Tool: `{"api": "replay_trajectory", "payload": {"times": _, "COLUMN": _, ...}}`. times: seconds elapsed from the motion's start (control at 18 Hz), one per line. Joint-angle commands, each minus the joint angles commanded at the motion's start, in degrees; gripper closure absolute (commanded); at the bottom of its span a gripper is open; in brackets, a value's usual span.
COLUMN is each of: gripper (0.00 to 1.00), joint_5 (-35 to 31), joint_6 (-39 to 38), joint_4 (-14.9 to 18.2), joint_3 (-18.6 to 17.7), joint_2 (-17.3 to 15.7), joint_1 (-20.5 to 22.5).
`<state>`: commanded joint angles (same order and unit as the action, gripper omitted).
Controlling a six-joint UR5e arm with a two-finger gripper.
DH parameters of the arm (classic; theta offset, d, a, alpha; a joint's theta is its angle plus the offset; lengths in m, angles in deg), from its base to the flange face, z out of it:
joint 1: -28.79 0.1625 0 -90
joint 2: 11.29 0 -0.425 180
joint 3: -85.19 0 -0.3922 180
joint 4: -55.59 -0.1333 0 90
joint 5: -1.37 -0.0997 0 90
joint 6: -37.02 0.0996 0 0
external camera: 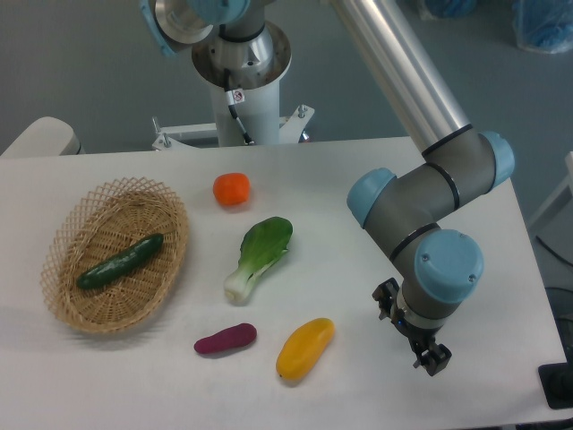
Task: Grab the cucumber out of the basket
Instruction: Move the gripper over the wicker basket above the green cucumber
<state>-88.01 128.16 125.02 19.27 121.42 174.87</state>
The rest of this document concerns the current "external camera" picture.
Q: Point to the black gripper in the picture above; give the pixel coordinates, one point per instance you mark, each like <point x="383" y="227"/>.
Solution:
<point x="420" y="331"/>

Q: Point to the green cucumber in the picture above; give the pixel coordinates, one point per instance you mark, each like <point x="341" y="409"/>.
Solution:
<point x="121" y="264"/>

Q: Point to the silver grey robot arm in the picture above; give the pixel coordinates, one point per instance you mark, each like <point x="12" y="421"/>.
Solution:
<point x="440" y="268"/>

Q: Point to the woven wicker basket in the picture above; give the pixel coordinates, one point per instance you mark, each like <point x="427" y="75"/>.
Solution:
<point x="106" y="221"/>

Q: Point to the yellow mango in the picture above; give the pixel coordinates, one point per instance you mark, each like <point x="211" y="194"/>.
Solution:
<point x="303" y="349"/>

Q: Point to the black device at edge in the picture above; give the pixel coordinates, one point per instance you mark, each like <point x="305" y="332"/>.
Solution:
<point x="556" y="380"/>

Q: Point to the white furniture leg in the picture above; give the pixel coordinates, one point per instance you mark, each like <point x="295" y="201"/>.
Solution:
<point x="556" y="201"/>

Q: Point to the purple sweet potato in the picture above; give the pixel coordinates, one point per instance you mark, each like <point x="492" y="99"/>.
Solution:
<point x="239" y="336"/>

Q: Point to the green bok choy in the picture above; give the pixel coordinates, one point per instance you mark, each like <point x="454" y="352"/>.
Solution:
<point x="263" y="245"/>

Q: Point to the orange tomato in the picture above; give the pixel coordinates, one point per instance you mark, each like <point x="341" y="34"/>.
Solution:
<point x="231" y="189"/>

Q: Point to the blue plastic bag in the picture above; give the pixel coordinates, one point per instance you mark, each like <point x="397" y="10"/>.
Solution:
<point x="543" y="27"/>

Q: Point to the white chair armrest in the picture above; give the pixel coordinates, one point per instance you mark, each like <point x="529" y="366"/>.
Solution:
<point x="45" y="137"/>

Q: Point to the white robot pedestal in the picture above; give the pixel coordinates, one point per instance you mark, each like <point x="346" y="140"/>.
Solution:
<point x="243" y="79"/>

